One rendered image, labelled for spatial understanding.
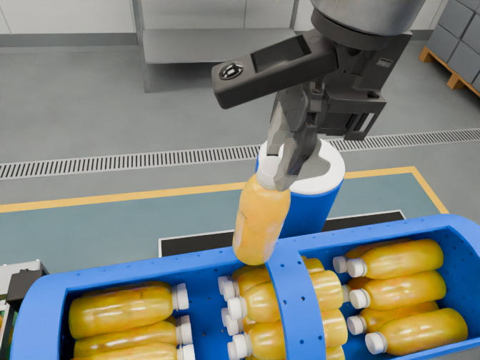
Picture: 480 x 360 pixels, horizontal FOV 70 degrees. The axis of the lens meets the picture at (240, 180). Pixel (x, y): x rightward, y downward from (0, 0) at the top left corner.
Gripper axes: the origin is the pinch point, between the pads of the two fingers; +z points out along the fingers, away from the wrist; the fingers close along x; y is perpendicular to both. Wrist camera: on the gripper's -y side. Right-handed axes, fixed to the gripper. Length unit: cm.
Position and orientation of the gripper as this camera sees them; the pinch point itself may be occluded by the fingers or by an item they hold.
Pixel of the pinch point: (272, 169)
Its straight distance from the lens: 43.7
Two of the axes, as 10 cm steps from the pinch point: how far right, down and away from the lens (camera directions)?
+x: -1.6, -7.7, 6.2
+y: 9.7, -0.1, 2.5
